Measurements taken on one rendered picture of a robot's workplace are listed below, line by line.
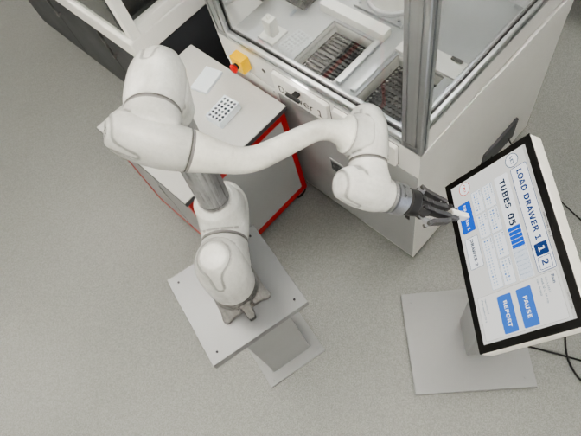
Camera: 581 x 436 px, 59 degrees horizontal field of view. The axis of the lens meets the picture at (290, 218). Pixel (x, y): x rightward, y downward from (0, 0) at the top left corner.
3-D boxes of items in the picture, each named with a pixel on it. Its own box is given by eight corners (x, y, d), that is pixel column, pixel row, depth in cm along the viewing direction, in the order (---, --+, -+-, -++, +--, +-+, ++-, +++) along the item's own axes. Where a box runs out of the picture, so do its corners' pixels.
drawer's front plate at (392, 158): (395, 167, 183) (395, 150, 173) (334, 128, 195) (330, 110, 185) (398, 163, 183) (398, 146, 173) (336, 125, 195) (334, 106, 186)
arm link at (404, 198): (395, 172, 135) (412, 177, 137) (373, 189, 142) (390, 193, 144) (399, 202, 130) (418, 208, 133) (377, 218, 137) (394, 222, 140)
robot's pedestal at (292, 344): (271, 388, 236) (223, 353, 170) (239, 335, 250) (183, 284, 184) (325, 350, 240) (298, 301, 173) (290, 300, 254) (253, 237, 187)
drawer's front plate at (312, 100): (328, 125, 196) (325, 106, 186) (276, 91, 208) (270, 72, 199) (332, 121, 196) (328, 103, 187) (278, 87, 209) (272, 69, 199)
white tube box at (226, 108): (222, 129, 212) (220, 123, 209) (207, 120, 216) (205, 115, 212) (241, 108, 215) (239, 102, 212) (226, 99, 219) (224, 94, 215)
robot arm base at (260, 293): (231, 336, 168) (226, 330, 164) (203, 284, 180) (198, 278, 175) (278, 305, 171) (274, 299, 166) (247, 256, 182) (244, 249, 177)
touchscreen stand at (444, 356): (415, 395, 224) (428, 341, 134) (400, 297, 245) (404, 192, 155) (535, 387, 217) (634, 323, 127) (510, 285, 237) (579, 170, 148)
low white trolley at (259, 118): (237, 272, 266) (184, 203, 199) (164, 207, 292) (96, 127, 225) (312, 194, 278) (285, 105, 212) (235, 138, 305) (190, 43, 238)
